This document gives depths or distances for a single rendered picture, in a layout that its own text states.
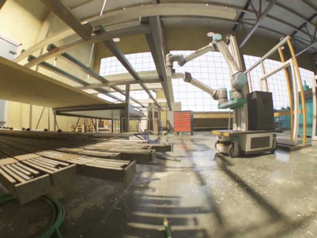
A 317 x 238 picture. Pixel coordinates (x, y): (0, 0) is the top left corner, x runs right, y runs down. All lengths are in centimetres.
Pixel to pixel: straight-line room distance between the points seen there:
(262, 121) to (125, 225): 183
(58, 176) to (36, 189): 6
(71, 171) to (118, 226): 38
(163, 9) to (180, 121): 495
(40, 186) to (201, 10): 66
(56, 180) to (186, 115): 512
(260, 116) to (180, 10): 165
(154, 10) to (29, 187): 60
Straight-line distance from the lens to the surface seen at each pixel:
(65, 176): 29
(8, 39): 751
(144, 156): 42
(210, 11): 58
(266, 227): 66
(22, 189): 23
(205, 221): 65
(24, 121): 696
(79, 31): 61
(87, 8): 1115
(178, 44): 1127
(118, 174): 27
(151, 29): 61
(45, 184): 26
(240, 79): 160
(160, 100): 271
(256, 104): 192
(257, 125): 190
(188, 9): 57
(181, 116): 530
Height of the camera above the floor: 41
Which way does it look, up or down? 3 degrees up
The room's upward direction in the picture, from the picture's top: straight up
